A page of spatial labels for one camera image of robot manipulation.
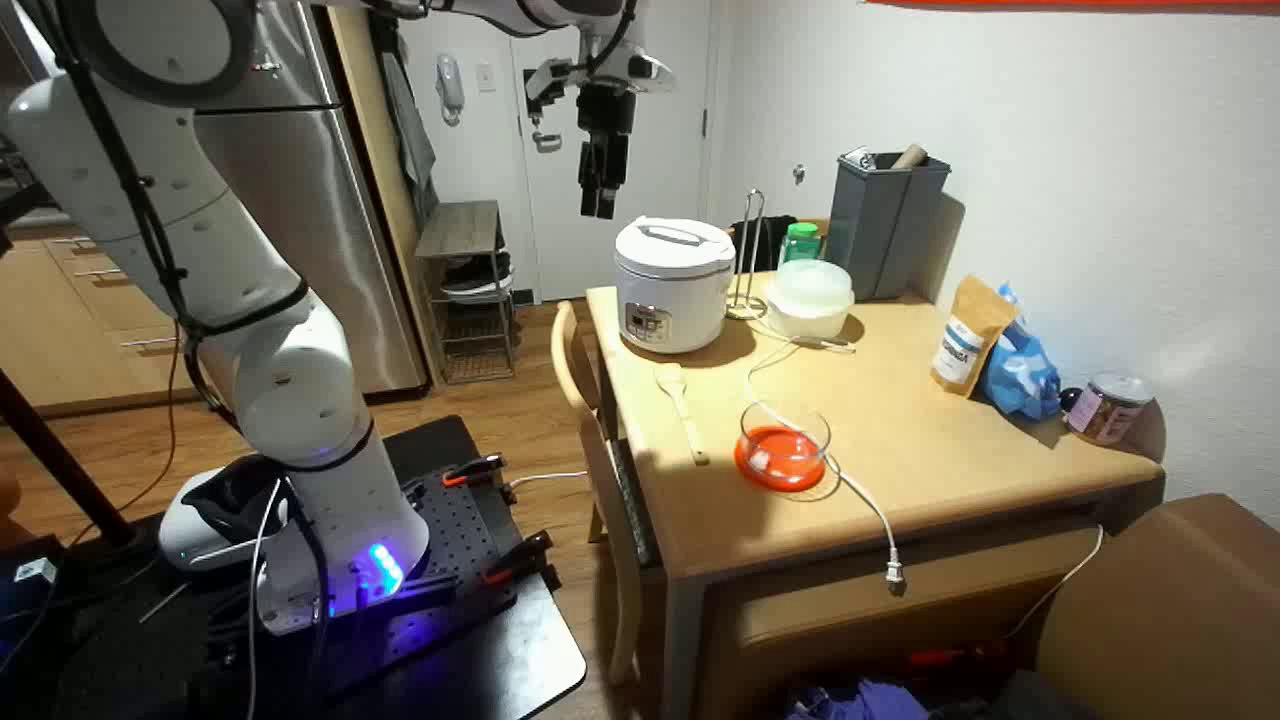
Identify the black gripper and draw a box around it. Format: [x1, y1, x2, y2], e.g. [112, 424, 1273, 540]
[574, 80, 642, 225]

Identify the white cooker power cable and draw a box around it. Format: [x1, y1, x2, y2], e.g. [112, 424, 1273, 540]
[736, 312, 912, 600]

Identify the white rice cooker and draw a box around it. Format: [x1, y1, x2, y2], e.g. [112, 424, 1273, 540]
[612, 211, 741, 361]

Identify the small wooden shelf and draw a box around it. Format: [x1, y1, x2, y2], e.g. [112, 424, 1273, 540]
[413, 195, 520, 383]

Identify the metal paper towel holder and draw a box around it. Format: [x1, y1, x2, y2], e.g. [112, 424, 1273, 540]
[726, 185, 777, 323]

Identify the green lid jar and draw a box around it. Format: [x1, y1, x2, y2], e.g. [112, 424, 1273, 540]
[777, 219, 823, 270]

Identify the white lidded plastic container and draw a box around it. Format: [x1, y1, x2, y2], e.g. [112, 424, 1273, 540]
[766, 254, 862, 349]

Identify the stainless steel refrigerator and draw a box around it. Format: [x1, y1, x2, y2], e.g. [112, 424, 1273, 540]
[184, 0, 434, 400]

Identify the orange black clamp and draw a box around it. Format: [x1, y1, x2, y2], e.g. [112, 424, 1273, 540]
[482, 528, 561, 593]
[438, 450, 512, 495]

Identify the wooden slat chair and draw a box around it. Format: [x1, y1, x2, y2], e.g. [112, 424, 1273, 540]
[550, 295, 666, 690]

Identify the glass bowl with orange lid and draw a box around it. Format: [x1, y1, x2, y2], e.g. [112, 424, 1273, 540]
[731, 395, 841, 495]

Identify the brown paper pouch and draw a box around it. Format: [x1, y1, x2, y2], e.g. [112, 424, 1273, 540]
[927, 270, 1019, 400]

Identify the blue plastic bag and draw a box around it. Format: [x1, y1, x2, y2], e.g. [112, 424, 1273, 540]
[979, 279, 1069, 427]

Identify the white black helmet device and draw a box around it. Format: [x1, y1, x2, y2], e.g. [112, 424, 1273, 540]
[155, 456, 294, 577]

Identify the pink jar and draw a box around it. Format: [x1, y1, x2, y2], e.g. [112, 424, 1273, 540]
[1059, 372, 1162, 450]

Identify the wooden cabinet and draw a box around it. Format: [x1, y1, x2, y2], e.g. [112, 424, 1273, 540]
[0, 231, 203, 414]

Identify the purple cloth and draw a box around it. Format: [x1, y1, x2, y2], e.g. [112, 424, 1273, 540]
[783, 674, 932, 720]

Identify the black tripod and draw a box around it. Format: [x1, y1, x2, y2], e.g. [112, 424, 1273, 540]
[0, 368, 135, 553]

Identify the white wall phone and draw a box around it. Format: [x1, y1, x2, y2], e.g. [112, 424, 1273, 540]
[434, 50, 470, 133]

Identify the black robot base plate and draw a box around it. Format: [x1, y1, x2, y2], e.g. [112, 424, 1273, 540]
[51, 411, 592, 720]

